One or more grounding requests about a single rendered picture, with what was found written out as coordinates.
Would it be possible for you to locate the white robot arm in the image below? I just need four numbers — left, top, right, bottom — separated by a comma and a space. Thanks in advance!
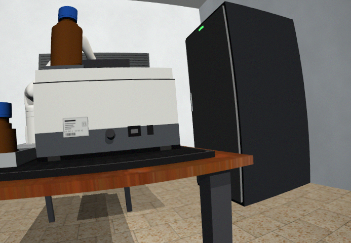
24, 35, 96, 144

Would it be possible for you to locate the white and grey benchtop instrument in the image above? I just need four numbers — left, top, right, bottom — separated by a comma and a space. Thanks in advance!
33, 59, 181, 162

